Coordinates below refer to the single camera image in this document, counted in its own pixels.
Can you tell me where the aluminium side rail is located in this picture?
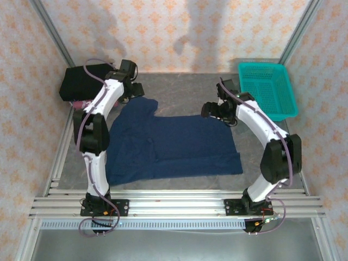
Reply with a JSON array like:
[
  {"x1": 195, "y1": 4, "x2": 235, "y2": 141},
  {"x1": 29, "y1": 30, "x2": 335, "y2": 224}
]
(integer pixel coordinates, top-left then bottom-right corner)
[
  {"x1": 42, "y1": 108, "x2": 77, "y2": 197},
  {"x1": 282, "y1": 119, "x2": 310, "y2": 195}
]

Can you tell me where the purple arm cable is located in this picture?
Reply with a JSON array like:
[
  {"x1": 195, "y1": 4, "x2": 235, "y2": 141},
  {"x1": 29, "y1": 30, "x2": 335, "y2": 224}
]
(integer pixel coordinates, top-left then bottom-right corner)
[
  {"x1": 77, "y1": 58, "x2": 122, "y2": 237},
  {"x1": 219, "y1": 77, "x2": 296, "y2": 236}
]

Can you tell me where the teal plastic basket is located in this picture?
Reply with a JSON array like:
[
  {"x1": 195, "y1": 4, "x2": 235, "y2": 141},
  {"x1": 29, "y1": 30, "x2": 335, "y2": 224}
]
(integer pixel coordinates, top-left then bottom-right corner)
[{"x1": 238, "y1": 61, "x2": 299, "y2": 122}]

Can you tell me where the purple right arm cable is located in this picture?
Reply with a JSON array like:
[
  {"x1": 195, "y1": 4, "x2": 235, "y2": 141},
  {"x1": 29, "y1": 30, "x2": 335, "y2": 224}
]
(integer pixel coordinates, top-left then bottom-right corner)
[{"x1": 219, "y1": 77, "x2": 296, "y2": 236}]

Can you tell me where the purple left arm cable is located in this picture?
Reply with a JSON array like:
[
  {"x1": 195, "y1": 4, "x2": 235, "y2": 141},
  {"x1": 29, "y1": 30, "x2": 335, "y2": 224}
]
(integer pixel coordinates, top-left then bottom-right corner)
[{"x1": 77, "y1": 58, "x2": 122, "y2": 237}]

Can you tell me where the slotted grey cable duct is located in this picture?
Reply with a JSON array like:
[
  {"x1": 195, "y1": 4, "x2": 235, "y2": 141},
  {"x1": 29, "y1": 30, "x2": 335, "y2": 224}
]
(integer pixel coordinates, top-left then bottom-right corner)
[{"x1": 40, "y1": 219, "x2": 247, "y2": 230}]

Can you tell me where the dark blue t-shirt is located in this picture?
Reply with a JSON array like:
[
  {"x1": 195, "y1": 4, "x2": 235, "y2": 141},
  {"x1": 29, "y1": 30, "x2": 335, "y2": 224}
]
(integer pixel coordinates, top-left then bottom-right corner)
[{"x1": 105, "y1": 97, "x2": 244, "y2": 187}]

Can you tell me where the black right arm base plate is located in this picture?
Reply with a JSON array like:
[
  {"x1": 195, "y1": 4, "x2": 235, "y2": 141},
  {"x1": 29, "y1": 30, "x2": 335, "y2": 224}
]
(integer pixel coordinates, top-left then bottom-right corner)
[{"x1": 223, "y1": 198, "x2": 274, "y2": 218}]

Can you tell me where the aluminium cross rail frame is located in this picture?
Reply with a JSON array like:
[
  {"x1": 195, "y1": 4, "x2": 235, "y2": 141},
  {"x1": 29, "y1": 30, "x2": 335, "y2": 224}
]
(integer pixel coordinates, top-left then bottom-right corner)
[{"x1": 28, "y1": 189, "x2": 325, "y2": 220}]

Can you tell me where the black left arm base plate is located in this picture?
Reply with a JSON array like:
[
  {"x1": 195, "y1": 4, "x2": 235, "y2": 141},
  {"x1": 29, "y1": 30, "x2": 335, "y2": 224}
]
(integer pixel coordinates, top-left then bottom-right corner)
[{"x1": 80, "y1": 198, "x2": 129, "y2": 218}]

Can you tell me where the aluminium corner post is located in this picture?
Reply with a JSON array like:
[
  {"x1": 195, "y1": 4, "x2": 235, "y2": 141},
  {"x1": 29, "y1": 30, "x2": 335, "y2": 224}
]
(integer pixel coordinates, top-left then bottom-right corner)
[
  {"x1": 279, "y1": 0, "x2": 322, "y2": 65},
  {"x1": 31, "y1": 0, "x2": 76, "y2": 68}
]

